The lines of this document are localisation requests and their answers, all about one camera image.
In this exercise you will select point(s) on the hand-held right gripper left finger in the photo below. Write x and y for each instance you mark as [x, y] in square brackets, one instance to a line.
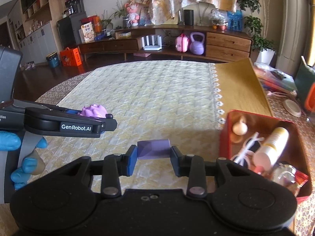
[131, 161]

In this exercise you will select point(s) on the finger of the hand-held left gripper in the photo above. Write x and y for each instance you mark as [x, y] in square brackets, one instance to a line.
[109, 125]
[73, 112]

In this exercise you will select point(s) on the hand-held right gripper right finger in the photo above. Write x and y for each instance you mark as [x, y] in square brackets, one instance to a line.
[176, 162]

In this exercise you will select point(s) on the purple plastic toy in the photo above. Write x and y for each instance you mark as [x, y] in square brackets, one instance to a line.
[93, 110]

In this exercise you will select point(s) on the purple block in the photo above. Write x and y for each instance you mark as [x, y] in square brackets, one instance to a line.
[153, 148]

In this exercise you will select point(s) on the red tin box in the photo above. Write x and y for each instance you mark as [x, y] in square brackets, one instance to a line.
[224, 137]

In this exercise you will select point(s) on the white sunglasses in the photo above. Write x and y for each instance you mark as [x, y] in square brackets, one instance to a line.
[244, 150]

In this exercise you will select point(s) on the small white ball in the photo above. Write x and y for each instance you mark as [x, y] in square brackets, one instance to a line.
[240, 128]

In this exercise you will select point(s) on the small pink tube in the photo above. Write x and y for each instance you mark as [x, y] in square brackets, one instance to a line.
[259, 169]

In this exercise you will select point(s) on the yellow and white bottle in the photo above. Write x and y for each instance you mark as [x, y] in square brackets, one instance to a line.
[273, 145]

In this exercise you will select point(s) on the glass ashtray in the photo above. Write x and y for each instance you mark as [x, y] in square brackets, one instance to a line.
[283, 173]

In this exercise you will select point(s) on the person's left hand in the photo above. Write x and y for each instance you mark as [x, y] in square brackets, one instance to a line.
[9, 140]

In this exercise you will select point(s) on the cream quilted table cloth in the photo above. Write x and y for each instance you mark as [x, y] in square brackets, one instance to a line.
[147, 98]

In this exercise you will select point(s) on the orange gift bag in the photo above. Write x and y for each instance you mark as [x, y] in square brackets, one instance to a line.
[70, 57]

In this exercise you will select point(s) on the teal bucket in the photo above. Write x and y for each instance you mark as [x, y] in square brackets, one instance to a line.
[53, 60]

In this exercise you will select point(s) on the white snack bag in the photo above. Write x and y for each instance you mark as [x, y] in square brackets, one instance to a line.
[87, 32]

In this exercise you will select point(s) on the black mini fridge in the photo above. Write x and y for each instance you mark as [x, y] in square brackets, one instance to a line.
[70, 29]

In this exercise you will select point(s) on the white router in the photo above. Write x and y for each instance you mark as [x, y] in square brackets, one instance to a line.
[152, 44]

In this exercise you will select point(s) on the cream flat box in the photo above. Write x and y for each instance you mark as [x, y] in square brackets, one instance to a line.
[123, 34]

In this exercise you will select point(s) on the red gift bag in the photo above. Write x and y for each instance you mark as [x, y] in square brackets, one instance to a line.
[94, 22]

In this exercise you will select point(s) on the yellow table runner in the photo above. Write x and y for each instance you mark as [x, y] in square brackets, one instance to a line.
[241, 91]

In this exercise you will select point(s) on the black coffee machine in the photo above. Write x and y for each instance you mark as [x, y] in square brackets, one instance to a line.
[73, 5]

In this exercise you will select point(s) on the pink toy suitcase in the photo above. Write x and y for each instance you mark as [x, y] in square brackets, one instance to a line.
[182, 44]

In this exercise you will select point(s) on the potted orchid plant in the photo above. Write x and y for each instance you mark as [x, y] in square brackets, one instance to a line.
[120, 13]

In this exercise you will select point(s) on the pink doll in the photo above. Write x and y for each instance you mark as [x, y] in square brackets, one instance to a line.
[133, 13]

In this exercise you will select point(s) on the purple kettlebell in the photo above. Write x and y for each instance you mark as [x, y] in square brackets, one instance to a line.
[196, 44]

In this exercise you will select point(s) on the white shallow dish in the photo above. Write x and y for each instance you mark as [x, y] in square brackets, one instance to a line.
[291, 107]

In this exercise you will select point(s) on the wooden television cabinet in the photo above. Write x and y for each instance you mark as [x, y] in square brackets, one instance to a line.
[226, 44]

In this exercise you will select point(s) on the stack of books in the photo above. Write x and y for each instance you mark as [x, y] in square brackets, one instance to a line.
[275, 81]

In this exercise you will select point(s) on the white upright device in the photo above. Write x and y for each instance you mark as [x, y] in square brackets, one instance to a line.
[181, 16]

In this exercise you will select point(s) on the black speaker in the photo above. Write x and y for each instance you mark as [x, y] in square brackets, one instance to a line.
[189, 17]

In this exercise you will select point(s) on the small dark cloth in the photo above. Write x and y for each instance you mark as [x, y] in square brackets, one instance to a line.
[279, 75]

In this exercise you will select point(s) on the white plant pot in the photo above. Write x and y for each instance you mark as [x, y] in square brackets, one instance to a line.
[265, 57]

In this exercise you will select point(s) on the cream fan-shaped ornament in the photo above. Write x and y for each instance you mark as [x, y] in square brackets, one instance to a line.
[200, 13]

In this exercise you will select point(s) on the plastic bag of fruit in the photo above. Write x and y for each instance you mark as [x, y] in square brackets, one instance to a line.
[219, 18]

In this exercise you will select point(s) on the orange and green desk organizer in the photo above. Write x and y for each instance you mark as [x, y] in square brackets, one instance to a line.
[306, 86]

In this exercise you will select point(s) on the blue printed box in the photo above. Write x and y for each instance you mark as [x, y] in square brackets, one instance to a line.
[235, 21]

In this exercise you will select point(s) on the tall green houseplant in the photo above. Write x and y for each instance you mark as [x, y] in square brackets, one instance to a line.
[248, 2]

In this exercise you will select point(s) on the standing air conditioner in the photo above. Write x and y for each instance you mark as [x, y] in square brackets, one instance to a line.
[292, 29]

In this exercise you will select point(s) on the wooden wall cabinet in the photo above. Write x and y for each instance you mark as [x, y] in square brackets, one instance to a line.
[34, 17]

